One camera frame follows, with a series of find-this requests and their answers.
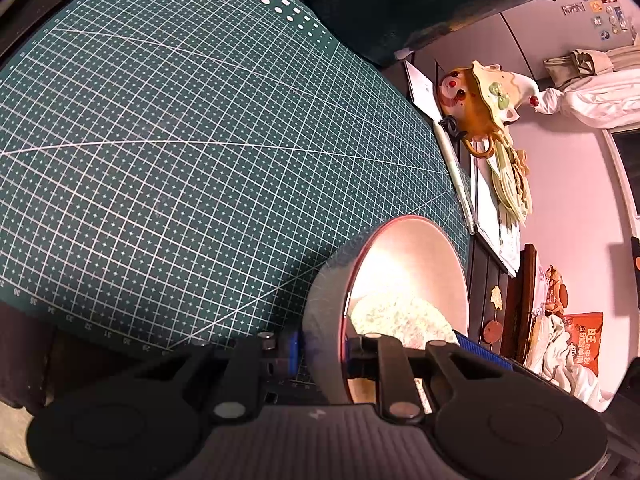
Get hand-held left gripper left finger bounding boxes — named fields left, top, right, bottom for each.
left=120, top=331, right=303, bottom=423

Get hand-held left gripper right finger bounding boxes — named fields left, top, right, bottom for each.
left=344, top=334, right=505, bottom=423

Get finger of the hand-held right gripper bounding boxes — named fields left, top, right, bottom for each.
left=452, top=329, right=608, bottom=413

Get round beige sponge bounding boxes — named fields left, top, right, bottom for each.
left=350, top=294, right=458, bottom=351

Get grey bowl with red rim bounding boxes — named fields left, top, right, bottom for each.
left=304, top=215, right=470, bottom=406

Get crumpled white cloth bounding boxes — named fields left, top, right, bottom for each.
left=525, top=315, right=616, bottom=411

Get orange snack bag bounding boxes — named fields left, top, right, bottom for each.
left=562, top=311, right=604, bottom=376

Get brown toy figure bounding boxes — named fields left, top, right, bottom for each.
left=542, top=265, right=571, bottom=316

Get stack of white papers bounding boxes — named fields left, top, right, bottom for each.
left=470, top=150, right=523, bottom=277

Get pale green plastic frames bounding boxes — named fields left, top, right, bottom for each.
left=487, top=147, right=533, bottom=226

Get white pen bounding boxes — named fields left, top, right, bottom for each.
left=432, top=120, right=475, bottom=233

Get green cutting mat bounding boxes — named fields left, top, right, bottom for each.
left=0, top=0, right=473, bottom=356

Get small black clip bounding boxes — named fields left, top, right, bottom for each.
left=439, top=116, right=468, bottom=138

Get dark window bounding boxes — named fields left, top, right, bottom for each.
left=607, top=130, right=640, bottom=218

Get orange cat-shaped ceramic pot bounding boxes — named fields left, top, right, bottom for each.
left=439, top=60, right=541, bottom=158

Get white paper card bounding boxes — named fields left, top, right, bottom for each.
left=404, top=60, right=443, bottom=118

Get white bedding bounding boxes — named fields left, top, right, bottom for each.
left=537, top=67, right=640, bottom=128

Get beige tote bag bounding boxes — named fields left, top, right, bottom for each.
left=544, top=45, right=640, bottom=88

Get dark green pitcher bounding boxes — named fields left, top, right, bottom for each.
left=300, top=0, right=566, bottom=68

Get brown wooden furniture frame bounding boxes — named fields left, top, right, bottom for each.
left=520, top=244, right=539, bottom=361

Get group of wall stickers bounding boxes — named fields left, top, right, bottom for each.
left=561, top=0, right=628, bottom=43

